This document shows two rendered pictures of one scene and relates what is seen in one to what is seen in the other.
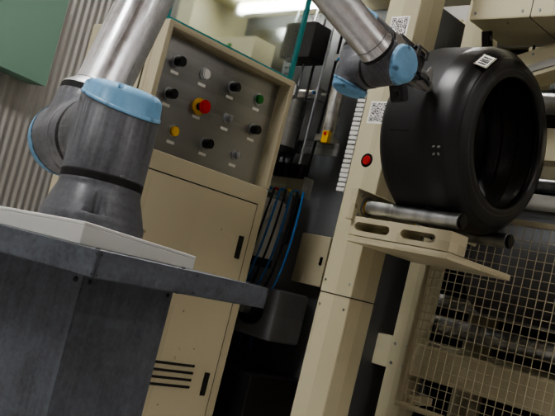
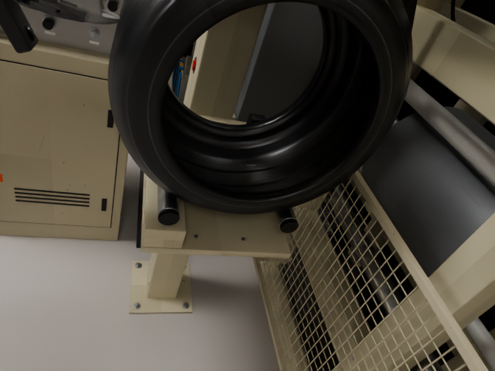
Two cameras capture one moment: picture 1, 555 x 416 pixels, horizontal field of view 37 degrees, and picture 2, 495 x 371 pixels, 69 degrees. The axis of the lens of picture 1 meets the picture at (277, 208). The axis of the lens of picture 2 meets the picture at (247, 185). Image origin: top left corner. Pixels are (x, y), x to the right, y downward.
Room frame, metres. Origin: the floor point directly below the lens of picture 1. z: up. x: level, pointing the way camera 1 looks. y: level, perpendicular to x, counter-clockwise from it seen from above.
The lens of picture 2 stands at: (1.86, -0.81, 1.45)
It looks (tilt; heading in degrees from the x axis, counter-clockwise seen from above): 37 degrees down; 21
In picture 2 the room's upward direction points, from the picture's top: 22 degrees clockwise
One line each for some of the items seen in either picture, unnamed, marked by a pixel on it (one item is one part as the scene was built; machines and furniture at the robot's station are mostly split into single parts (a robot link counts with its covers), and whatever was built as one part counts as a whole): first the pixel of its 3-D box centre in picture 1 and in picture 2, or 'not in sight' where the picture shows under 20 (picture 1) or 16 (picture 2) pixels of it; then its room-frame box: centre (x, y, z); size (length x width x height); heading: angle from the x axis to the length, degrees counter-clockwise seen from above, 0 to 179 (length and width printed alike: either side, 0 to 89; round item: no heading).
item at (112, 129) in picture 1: (112, 131); not in sight; (1.52, 0.33, 0.81); 0.17 x 0.15 x 0.18; 35
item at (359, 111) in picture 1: (362, 123); not in sight; (2.73, -0.20, 1.19); 0.05 x 0.04 x 0.48; 135
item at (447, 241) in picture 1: (405, 235); (163, 185); (2.43, -0.38, 0.84); 0.36 x 0.09 x 0.06; 45
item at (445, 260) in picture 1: (429, 257); (212, 200); (2.53, -0.48, 0.80); 0.37 x 0.36 x 0.02; 135
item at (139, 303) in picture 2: not in sight; (161, 285); (2.69, -0.29, 0.01); 0.27 x 0.27 x 0.02; 45
